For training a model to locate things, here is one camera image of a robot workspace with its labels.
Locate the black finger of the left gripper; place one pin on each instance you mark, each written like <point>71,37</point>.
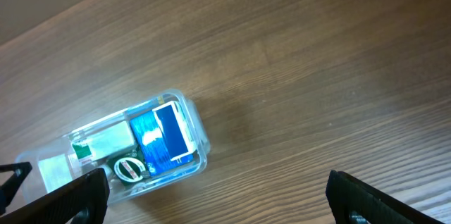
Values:
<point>10,187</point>

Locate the blue Vicks lozenge box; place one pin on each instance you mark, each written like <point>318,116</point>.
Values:
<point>152,144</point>

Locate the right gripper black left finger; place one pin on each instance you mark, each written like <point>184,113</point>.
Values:
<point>84,200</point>

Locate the green Zam-Buk ointment box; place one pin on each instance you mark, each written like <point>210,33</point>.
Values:
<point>129,167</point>

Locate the white green Panadol box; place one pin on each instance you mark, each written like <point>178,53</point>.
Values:
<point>104,143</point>

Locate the clear plastic container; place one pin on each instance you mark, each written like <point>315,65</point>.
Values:
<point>54,163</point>

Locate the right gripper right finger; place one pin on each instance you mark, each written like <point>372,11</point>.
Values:
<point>353,201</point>

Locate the white box with blue panel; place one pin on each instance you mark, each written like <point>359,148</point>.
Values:
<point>176,133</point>

